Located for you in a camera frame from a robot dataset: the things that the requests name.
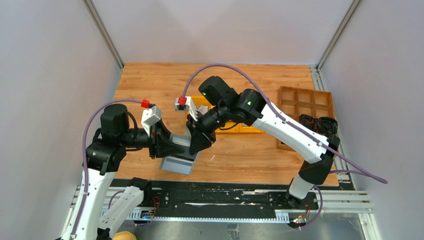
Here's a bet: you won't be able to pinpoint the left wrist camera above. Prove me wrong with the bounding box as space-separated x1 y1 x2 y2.
141 105 162 137

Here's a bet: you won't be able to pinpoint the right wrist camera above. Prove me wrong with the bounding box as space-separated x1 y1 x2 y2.
174 96 198 122

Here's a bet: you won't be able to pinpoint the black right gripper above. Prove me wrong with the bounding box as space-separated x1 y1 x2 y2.
186 103 230 156

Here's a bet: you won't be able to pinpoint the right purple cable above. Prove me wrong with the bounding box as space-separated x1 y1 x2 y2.
177 63 388 229

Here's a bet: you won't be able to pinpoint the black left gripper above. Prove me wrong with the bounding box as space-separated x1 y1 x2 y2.
120 116 186 158

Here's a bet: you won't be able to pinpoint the wooden compartment tray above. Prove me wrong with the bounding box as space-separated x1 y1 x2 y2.
277 86 338 137

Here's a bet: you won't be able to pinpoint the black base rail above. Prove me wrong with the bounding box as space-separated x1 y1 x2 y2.
112 178 355 220

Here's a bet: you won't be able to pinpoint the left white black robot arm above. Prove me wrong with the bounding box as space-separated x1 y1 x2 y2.
61 99 194 240

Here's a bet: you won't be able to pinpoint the purple cable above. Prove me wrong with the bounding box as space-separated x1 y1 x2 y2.
177 63 388 229
69 98 151 240

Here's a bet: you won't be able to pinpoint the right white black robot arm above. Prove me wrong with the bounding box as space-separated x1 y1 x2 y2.
175 76 340 209

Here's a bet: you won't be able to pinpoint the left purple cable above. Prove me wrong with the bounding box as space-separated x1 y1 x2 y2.
69 98 151 240

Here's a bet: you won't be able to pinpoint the cards in yellow bin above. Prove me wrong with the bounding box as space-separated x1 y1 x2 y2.
196 105 210 115

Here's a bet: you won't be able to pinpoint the yellow plastic bin row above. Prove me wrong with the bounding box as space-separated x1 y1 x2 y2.
191 95 264 134

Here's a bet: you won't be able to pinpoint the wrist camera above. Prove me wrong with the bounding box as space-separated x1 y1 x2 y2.
141 105 162 137
174 96 198 122

